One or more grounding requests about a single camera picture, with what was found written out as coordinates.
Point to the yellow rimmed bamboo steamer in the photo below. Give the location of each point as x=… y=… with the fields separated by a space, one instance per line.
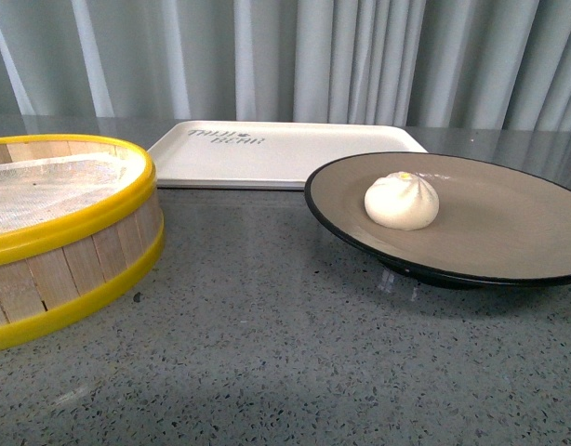
x=57 y=272

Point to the white steamer liner cloth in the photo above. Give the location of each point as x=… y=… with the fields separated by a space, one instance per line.
x=33 y=192

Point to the white bear print tray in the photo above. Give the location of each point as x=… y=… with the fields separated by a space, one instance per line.
x=261 y=155

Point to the beige plate with black rim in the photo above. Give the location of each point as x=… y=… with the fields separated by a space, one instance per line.
x=496 y=225

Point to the grey pleated curtain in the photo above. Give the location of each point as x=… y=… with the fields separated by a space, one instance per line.
x=468 y=64

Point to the white steamed bun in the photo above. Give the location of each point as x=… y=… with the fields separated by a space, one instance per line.
x=402 y=201

